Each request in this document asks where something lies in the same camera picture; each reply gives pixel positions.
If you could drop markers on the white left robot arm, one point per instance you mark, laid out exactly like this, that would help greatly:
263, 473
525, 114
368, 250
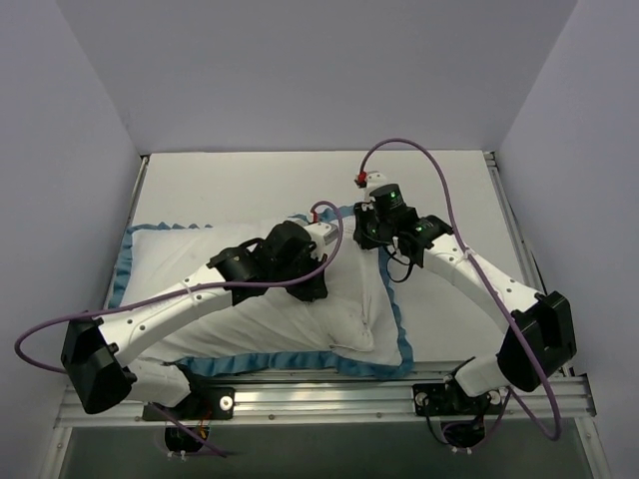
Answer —
224, 281

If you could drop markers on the aluminium left side rail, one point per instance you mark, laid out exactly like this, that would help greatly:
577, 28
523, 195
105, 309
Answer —
125, 229

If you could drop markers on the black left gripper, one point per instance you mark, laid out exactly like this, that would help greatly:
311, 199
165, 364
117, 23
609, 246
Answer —
310, 278

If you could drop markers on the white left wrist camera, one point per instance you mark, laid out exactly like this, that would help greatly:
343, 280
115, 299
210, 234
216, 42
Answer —
322, 233

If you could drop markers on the blue houndstooth pillow with pillowcase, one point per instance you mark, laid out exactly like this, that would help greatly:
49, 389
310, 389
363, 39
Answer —
356, 330

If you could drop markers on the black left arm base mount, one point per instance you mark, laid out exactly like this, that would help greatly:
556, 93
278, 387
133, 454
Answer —
214, 403

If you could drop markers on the aluminium front rail frame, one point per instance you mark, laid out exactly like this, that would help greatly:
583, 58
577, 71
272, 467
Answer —
326, 397

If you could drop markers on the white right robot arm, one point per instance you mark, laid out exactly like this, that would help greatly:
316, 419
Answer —
537, 328

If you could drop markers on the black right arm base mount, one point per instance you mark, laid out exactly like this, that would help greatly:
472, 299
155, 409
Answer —
446, 399

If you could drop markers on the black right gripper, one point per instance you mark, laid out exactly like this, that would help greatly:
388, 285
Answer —
363, 232

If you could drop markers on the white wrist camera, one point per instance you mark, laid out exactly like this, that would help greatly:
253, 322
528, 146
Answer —
322, 233
372, 179

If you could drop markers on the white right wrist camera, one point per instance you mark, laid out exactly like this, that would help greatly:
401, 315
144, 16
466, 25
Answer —
372, 179

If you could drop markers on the aluminium right side rail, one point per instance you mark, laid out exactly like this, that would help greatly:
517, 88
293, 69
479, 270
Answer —
524, 255

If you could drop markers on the aluminium rail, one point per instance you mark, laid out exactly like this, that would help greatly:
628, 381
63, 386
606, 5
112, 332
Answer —
524, 255
125, 229

